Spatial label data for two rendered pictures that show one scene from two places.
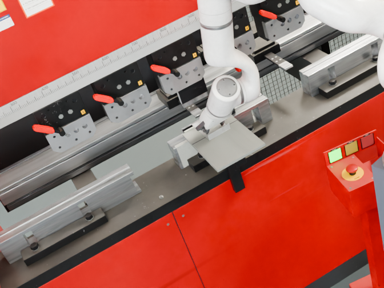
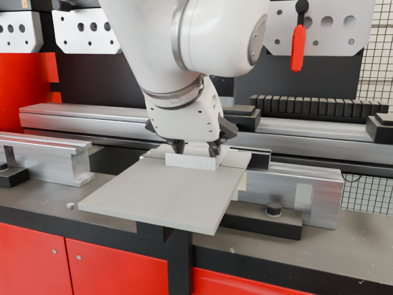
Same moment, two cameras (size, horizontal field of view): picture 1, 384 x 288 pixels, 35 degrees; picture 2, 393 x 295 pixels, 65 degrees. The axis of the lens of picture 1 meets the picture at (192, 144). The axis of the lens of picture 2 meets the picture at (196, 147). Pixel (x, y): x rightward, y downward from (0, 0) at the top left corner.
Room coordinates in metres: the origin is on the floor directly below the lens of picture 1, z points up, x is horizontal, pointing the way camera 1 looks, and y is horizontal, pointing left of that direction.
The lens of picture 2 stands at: (1.27, -0.36, 1.19)
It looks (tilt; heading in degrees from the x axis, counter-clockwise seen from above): 18 degrees down; 33
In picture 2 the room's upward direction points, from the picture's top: straight up
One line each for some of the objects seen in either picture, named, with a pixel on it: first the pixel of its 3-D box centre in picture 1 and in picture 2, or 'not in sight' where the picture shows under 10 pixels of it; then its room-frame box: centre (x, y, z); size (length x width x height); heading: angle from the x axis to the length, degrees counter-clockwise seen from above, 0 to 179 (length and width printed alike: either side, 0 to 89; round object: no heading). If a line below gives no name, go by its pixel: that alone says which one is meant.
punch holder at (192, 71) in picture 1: (174, 61); not in sight; (1.77, -0.04, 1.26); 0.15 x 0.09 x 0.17; 104
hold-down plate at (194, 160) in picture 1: (227, 146); (219, 211); (1.73, -0.12, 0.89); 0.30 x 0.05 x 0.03; 104
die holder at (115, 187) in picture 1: (70, 212); (5, 153); (1.64, 0.47, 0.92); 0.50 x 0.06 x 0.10; 104
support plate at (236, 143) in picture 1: (222, 139); (181, 175); (1.63, -0.10, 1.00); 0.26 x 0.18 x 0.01; 14
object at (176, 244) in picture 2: (236, 170); (173, 251); (1.60, -0.11, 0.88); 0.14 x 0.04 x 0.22; 14
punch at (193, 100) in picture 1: (191, 90); (208, 80); (1.78, -0.06, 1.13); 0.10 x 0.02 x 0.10; 104
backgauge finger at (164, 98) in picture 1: (183, 99); (229, 122); (1.94, -0.03, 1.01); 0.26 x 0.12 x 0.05; 14
